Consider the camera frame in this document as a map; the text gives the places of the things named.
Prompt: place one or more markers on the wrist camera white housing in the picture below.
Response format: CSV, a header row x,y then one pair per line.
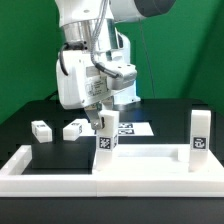
x,y
125,76

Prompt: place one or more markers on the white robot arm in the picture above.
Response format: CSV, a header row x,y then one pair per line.
x,y
89,26

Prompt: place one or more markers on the white U-shaped frame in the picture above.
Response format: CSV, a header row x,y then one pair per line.
x,y
14,183

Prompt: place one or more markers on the marker tag sheet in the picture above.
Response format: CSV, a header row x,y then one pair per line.
x,y
135,129

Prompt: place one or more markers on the white desk top tray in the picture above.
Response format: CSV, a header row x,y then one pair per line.
x,y
158,170

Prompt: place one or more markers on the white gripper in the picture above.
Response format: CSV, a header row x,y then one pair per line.
x,y
83,86

